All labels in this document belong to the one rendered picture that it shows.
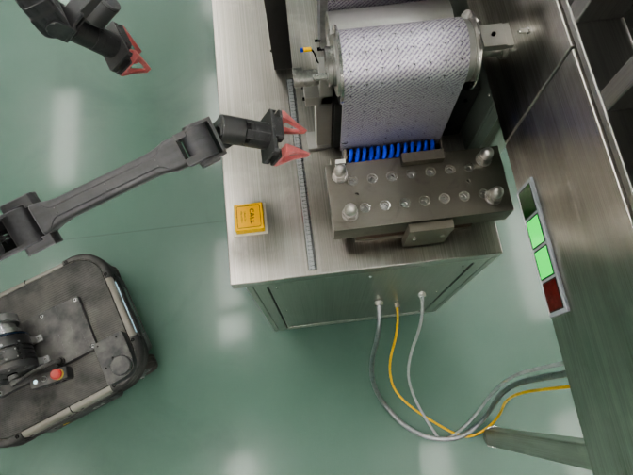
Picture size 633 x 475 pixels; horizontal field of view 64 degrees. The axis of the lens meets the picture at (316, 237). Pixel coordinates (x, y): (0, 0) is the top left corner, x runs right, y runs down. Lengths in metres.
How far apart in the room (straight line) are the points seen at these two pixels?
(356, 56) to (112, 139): 1.77
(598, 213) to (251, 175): 0.81
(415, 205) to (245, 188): 0.44
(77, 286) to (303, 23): 1.25
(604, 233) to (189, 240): 1.75
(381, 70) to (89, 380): 1.49
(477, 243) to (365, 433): 1.04
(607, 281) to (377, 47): 0.54
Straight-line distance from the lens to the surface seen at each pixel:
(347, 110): 1.05
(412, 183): 1.16
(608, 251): 0.84
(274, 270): 1.22
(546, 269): 0.99
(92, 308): 2.05
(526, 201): 1.04
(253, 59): 1.50
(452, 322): 2.16
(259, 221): 1.24
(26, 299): 2.17
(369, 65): 0.98
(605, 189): 0.83
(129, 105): 2.65
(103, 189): 1.06
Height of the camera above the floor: 2.07
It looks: 71 degrees down
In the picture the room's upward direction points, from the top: 3 degrees counter-clockwise
